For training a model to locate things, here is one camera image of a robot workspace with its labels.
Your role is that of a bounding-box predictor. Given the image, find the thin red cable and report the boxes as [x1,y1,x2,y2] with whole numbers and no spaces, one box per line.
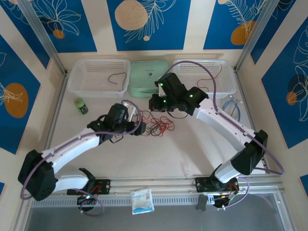
[156,116,175,133]
[196,64,223,94]

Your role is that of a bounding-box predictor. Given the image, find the mint green medicine bag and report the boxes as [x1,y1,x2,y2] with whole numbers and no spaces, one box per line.
[128,60,170,98]

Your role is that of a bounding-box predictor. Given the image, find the small green capped bottle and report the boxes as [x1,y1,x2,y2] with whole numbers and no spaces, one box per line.
[73,97,89,116]

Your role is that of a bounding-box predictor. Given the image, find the white perforated plastic basket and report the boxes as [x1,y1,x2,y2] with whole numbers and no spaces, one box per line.
[172,59,236,99]
[66,59,131,99]

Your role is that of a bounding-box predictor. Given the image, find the white and blue packet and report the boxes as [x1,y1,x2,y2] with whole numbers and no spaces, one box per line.
[129,187,155,216]

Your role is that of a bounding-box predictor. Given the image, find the dark grey plastic clip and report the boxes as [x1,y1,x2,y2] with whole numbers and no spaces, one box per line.
[196,194,208,212]

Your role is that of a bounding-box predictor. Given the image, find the grey metal panel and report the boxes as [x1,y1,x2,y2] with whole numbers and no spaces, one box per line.
[23,205,292,231]

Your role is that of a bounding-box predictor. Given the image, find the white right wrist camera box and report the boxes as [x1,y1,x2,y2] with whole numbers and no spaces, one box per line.
[154,81,165,96]

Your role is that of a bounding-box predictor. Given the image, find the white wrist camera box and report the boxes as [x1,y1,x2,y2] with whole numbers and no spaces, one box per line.
[124,102,138,122]
[154,81,165,96]

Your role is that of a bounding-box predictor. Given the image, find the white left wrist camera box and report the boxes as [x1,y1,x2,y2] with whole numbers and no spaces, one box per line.
[124,102,138,122]

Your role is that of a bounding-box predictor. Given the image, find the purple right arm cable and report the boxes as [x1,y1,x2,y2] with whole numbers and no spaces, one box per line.
[166,60,285,210]

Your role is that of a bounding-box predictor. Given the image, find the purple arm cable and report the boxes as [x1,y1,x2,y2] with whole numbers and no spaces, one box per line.
[166,60,285,210]
[20,100,142,216]

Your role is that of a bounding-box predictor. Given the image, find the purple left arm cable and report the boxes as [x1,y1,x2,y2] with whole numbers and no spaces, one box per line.
[20,100,142,216]

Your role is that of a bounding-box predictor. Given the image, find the aluminium frame rail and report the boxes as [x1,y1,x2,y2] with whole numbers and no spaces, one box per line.
[20,173,287,200]

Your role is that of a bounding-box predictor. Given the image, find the coiled blue cable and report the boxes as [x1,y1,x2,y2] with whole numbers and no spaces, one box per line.
[221,95,242,126]

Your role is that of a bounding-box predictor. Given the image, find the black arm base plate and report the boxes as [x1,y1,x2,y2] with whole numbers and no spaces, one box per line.
[192,177,241,193]
[66,178,112,196]

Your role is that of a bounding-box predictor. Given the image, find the grey slotted cable duct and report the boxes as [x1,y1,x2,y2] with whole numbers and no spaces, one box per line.
[30,196,215,208]

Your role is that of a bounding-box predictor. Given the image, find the black power connector with wires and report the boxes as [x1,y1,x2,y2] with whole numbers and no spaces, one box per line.
[213,191,239,209]
[77,193,98,206]

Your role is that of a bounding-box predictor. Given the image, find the aluminium frame post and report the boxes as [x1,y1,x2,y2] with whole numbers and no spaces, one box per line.
[18,0,67,77]
[234,0,277,72]

